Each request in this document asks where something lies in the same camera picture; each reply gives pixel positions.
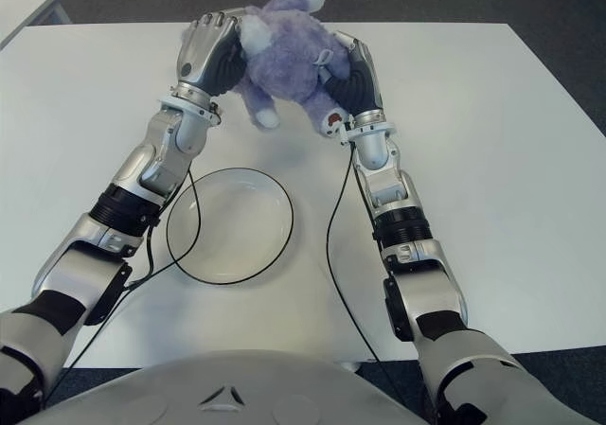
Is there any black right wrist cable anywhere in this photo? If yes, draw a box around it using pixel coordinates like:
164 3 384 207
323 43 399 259
325 140 427 425

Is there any white side table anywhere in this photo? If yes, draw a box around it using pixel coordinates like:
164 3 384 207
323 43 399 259
0 0 72 50

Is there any white plate black rim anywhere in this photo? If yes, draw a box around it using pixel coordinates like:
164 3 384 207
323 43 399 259
165 167 294 285

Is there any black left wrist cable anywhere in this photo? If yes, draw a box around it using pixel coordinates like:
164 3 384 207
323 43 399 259
45 168 203 400

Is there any grey robot torso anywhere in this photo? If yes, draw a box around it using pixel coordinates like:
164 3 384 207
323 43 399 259
27 348 422 425

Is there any black right forearm cable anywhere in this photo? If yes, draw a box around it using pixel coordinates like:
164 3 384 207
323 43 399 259
353 159 381 251

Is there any black left elbow cable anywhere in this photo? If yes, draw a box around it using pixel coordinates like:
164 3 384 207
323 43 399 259
126 221 157 287

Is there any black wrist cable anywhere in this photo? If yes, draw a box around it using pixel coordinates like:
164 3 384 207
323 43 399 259
325 140 427 425
45 168 203 400

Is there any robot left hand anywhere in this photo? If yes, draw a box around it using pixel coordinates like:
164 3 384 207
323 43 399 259
175 8 248 99

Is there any purple plush bunny doll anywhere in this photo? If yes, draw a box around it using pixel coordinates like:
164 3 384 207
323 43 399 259
235 0 354 138

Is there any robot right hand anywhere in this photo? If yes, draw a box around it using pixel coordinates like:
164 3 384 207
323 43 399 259
323 30 383 119

